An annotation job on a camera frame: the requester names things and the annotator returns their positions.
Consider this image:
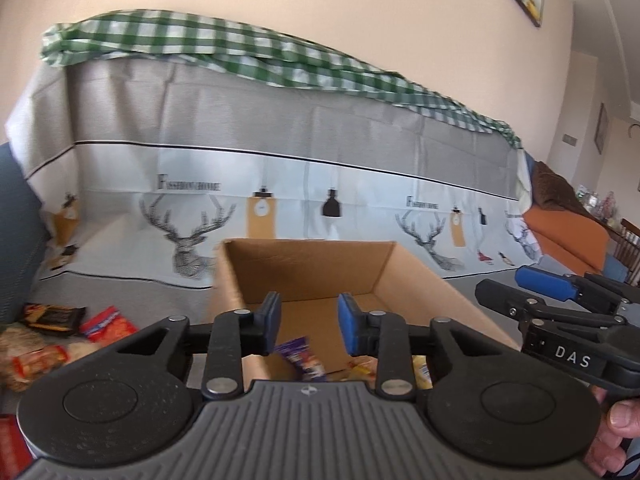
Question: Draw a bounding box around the round rice cake bag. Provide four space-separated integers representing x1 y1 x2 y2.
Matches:
1 324 50 392

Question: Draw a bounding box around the person right hand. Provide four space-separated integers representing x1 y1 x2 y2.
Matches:
585 386 640 479

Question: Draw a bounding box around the brown cardboard box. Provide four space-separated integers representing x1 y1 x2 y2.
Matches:
205 238 516 375

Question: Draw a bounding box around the plain red snack packet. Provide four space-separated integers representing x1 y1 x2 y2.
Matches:
0 414 32 480

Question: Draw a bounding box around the clear bag of biscuits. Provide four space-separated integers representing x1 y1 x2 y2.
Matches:
346 356 378 388

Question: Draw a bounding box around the purple cartoon snack packet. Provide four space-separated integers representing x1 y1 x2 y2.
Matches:
274 337 326 382

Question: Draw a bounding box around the yellow snack packet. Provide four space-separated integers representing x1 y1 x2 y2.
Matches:
412 356 433 390

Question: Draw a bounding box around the green checkered cloth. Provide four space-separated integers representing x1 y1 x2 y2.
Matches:
40 9 522 150

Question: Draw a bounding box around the red shrimp snack packet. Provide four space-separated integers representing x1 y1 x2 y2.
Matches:
80 306 138 347

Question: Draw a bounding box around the orange sofa cushion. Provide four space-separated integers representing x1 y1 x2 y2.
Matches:
524 206 610 275

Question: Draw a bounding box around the small red gold candy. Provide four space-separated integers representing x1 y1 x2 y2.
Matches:
11 344 68 382

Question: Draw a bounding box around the brown blanket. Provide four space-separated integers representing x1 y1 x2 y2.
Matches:
530 162 596 221

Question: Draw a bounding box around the grey deer print sofa cover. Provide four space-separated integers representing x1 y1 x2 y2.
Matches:
6 58 561 344

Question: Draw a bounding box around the black cracker package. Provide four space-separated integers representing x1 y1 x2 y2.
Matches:
20 304 86 337

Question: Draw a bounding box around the wooden chair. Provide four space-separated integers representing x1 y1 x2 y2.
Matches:
614 219 640 286

